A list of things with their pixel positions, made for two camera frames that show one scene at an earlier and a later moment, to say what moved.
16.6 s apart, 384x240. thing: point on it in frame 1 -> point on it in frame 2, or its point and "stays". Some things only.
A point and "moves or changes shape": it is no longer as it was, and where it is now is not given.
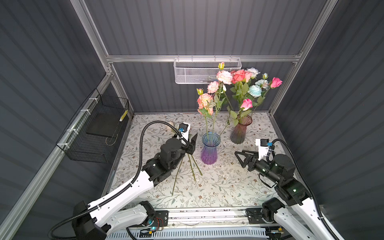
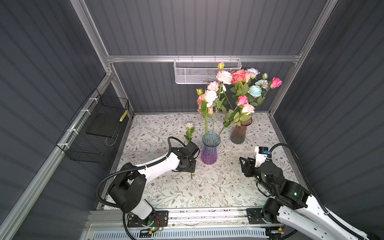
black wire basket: [90, 136] stays
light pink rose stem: [248, 75] stays
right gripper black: [249, 158] -> [248, 165]
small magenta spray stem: [234, 116] moves or changes shape
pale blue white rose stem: [169, 129] moves or changes shape
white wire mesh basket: [202, 70] stays
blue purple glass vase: [211, 140] stays
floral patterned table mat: [211, 177] stays
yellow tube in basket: [123, 115] stays
